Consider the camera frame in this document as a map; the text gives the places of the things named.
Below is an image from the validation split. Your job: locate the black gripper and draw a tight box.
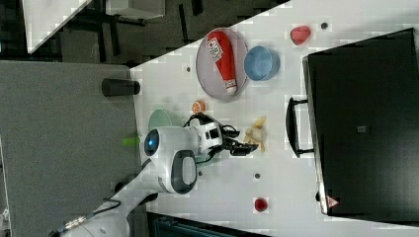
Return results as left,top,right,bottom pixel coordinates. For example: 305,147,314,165
219,125,259,156

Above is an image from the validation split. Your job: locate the peeled plush banana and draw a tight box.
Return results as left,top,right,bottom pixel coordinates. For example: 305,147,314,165
243,116,267,152

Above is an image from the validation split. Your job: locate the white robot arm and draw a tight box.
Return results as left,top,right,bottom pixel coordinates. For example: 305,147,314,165
48,122,258,237

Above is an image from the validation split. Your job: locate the green mug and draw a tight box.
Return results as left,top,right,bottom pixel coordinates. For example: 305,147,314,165
196,150,220,165

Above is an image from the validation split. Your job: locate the small red toy fruit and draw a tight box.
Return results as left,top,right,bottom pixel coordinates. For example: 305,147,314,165
254,197,268,212

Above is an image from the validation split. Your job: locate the orange slice toy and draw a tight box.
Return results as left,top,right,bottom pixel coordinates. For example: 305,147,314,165
192,100,206,115

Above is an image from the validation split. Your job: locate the blue bowl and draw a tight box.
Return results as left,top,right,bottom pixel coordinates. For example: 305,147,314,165
243,45,281,81

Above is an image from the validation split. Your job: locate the grey round plate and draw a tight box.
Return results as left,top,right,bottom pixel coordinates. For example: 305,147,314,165
196,28,248,102

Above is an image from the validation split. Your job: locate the green perforated colander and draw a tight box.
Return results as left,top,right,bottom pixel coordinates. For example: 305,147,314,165
148,110,183,130

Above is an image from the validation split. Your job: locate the red plush ketchup bottle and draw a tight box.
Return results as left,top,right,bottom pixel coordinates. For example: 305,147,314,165
207,31,237,95

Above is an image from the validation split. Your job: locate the black toaster oven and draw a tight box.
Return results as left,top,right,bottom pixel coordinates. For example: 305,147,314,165
302,28,419,226

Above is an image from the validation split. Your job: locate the red strawberry toy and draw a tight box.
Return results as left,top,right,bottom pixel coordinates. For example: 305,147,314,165
290,26,311,45

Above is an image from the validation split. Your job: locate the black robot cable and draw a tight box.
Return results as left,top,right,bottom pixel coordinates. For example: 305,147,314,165
48,113,241,236

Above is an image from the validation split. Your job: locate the black cylinder post lower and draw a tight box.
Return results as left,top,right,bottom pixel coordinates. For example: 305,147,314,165
114,182,130,195

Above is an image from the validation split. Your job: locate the black cylinder post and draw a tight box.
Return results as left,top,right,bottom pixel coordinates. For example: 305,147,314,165
114,182,130,195
102,78,140,97

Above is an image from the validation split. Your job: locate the black cylinder post upper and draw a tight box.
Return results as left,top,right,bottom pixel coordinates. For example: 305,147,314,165
102,78,140,97

